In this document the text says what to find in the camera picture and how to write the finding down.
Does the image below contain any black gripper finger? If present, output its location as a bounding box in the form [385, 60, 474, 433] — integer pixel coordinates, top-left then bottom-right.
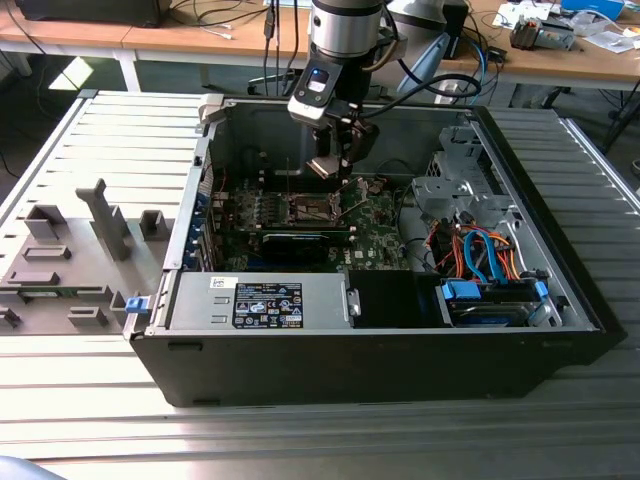
[341, 123, 381, 178]
[312, 124, 334, 162]

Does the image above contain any silver CPU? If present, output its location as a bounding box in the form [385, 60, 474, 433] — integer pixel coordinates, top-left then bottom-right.
[305, 153, 347, 180]

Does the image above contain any metal socket cover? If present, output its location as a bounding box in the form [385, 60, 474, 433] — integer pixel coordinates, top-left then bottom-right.
[333, 175, 374, 220]

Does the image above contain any CPU socket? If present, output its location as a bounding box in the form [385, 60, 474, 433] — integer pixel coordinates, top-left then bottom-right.
[289, 189, 349, 227]

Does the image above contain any pale blue teach pendant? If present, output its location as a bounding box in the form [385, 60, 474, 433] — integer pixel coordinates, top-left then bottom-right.
[402, 34, 454, 95]

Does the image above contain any green motherboard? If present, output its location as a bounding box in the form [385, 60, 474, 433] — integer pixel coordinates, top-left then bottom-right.
[209, 174, 416, 274]

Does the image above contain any metal drive cage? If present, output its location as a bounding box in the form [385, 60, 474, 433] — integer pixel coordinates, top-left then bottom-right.
[409, 124, 516, 226]

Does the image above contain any black graphics card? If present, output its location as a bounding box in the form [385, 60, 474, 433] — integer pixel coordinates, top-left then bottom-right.
[259, 229, 332, 266]

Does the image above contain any black speaker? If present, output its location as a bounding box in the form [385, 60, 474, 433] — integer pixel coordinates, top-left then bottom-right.
[443, 0, 470, 60]

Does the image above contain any black plastic shroud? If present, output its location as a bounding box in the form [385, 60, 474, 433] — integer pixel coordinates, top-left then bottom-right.
[349, 269, 416, 329]

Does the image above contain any grey metal device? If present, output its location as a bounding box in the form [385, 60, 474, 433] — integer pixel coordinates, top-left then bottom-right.
[508, 14, 577, 51]

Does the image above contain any wooden desk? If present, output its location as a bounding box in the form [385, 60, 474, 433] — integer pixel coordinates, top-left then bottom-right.
[439, 0, 640, 109]
[0, 0, 314, 94]

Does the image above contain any grey power supply unit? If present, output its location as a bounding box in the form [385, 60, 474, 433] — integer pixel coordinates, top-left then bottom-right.
[167, 272, 351, 331]

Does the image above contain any hard disk in blue carrier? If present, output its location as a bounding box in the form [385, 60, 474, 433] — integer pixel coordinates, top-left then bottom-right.
[435, 277, 551, 329]

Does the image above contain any black PC case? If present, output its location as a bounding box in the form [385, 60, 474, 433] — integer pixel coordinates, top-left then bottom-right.
[122, 94, 629, 409]

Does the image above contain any blue cardboard box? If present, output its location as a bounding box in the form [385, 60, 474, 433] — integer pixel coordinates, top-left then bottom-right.
[559, 0, 626, 20]

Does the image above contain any grey parts rack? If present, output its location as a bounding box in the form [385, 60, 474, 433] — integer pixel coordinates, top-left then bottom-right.
[0, 178, 174, 336]

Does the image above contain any black box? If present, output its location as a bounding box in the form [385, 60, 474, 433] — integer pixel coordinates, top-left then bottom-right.
[14, 0, 166, 27]

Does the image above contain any green RAM stick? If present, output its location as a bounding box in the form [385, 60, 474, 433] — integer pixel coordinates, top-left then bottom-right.
[19, 288, 66, 302]

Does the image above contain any blue rounded object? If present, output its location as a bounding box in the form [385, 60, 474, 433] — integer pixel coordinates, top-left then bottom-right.
[0, 453, 69, 480]

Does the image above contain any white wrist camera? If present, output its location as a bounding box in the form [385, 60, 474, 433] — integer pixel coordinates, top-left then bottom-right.
[287, 64, 346, 124]

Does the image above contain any thin red wire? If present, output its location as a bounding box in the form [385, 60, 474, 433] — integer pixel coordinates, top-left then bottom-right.
[221, 164, 232, 221]

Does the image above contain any blue round cable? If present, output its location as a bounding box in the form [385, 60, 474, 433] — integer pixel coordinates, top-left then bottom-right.
[472, 42, 494, 104]

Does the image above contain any blue flat wire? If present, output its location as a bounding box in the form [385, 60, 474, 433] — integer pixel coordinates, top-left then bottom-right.
[462, 229, 485, 280]
[479, 232, 507, 286]

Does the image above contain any orange wire bundle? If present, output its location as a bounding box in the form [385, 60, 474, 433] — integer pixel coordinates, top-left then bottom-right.
[433, 222, 525, 282]

